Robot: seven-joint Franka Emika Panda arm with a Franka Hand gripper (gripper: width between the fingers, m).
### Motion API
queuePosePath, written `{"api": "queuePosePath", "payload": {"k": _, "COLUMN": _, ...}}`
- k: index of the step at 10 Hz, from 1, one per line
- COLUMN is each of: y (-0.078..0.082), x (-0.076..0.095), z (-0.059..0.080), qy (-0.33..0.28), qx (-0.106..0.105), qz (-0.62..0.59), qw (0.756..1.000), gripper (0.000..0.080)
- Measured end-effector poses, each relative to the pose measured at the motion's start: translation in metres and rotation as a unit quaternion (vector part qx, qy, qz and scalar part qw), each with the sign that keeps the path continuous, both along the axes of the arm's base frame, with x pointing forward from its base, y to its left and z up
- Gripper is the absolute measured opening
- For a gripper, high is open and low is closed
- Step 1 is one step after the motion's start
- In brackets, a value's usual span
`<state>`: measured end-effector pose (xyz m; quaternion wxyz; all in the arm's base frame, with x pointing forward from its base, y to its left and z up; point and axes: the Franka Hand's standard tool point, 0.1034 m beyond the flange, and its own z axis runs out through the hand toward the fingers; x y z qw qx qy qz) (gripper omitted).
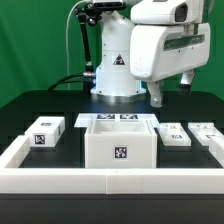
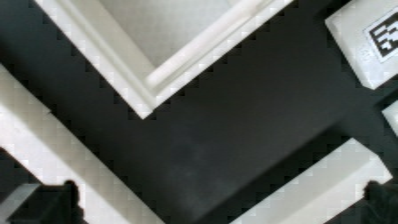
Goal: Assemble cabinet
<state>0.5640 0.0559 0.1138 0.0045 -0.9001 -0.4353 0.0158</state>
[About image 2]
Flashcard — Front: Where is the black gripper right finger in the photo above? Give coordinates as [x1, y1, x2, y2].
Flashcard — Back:
[339, 181, 398, 224]

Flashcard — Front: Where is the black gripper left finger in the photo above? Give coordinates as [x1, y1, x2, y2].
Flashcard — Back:
[0, 180, 86, 224]

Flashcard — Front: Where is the white cabinet body box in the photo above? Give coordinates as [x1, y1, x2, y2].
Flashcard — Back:
[33, 0, 292, 117]

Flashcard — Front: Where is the white cabinet door panel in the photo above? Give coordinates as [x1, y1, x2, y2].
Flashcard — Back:
[229, 139, 392, 224]
[324, 0, 398, 89]

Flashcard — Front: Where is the white U-shaped fence wall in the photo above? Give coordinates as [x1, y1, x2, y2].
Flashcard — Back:
[0, 65, 163, 224]

